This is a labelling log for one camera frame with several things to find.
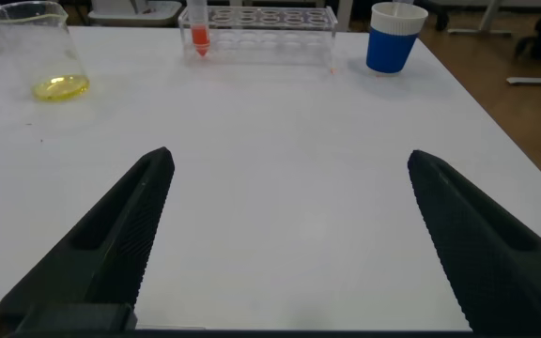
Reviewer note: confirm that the blue white paper cup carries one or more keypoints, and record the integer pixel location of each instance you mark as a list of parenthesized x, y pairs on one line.
[(392, 44)]

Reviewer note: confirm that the red pigment test tube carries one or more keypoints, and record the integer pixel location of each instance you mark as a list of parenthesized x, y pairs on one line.
[(200, 37)]

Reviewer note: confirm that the long white desk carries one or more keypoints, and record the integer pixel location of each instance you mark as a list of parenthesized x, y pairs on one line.
[(486, 19)]

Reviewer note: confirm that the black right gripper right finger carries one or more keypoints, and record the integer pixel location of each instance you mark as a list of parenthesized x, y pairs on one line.
[(491, 267)]

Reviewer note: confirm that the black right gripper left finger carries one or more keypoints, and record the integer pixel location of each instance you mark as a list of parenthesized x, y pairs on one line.
[(111, 253)]

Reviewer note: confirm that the white standing desk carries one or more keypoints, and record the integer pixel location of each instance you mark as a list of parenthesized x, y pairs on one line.
[(344, 14)]

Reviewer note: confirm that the clear glass beaker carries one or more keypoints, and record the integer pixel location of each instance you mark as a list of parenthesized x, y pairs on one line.
[(40, 56)]

